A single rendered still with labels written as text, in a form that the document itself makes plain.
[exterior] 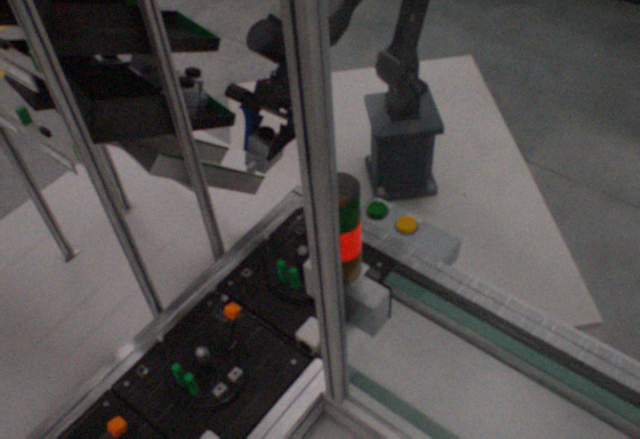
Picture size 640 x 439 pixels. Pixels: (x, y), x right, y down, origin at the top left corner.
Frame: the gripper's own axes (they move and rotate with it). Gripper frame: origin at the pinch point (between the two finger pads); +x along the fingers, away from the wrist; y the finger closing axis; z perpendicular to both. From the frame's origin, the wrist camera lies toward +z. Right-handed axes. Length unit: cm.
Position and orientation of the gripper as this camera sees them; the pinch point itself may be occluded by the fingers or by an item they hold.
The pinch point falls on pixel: (264, 137)
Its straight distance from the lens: 112.1
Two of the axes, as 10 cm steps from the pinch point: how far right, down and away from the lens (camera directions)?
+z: -3.0, -0.4, -9.5
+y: 8.6, 4.1, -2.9
